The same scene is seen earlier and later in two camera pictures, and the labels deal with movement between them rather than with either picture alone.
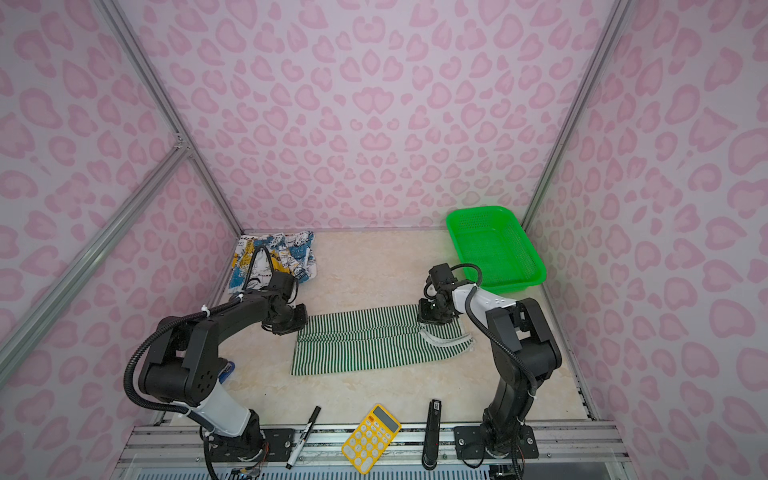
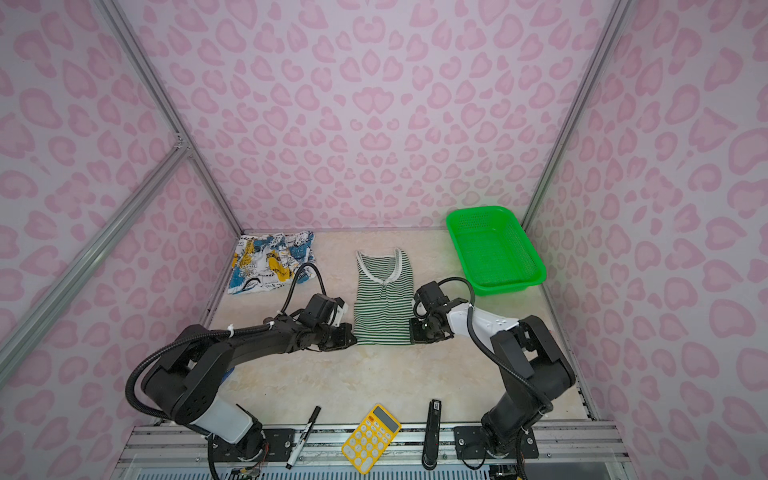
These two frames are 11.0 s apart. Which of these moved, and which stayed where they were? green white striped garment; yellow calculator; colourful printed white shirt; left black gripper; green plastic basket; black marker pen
Moved: left black gripper; green white striped garment
Stayed: black marker pen; yellow calculator; green plastic basket; colourful printed white shirt
